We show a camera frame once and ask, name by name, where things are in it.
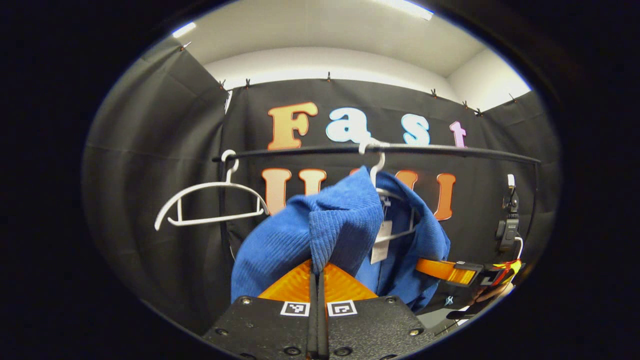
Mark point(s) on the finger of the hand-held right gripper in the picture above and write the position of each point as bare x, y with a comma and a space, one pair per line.
440, 268

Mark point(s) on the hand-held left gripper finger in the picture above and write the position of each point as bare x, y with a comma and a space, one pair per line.
313, 325
323, 330

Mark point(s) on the white plastic hanger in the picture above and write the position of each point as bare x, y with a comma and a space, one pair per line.
383, 159
215, 183

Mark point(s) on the black clothes rack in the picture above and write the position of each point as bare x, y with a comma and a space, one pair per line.
300, 151

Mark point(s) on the black backdrop cloth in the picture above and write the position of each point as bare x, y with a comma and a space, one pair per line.
150, 150

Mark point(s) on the long ceiling light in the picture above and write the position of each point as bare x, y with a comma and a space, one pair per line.
405, 7

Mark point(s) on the small ceiling light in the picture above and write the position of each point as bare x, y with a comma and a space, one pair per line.
184, 30

